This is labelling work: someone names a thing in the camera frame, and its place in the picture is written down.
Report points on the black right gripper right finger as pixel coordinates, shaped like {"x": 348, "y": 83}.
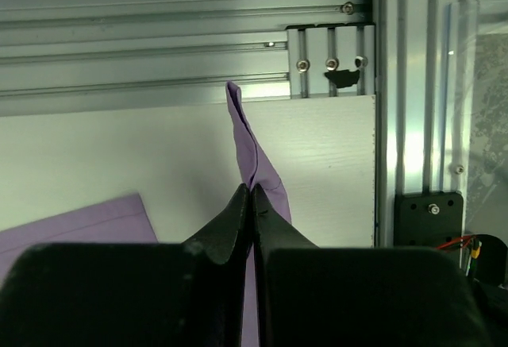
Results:
{"x": 312, "y": 296}

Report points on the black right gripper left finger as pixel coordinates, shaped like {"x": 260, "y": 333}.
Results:
{"x": 91, "y": 294}

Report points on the purple trousers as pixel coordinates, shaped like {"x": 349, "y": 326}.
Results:
{"x": 125, "y": 220}

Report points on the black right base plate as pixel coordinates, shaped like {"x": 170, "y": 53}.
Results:
{"x": 428, "y": 219}

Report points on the aluminium frame side rail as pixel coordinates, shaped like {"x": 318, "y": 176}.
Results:
{"x": 133, "y": 55}

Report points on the aluminium mounting rail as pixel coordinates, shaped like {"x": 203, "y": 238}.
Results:
{"x": 425, "y": 54}

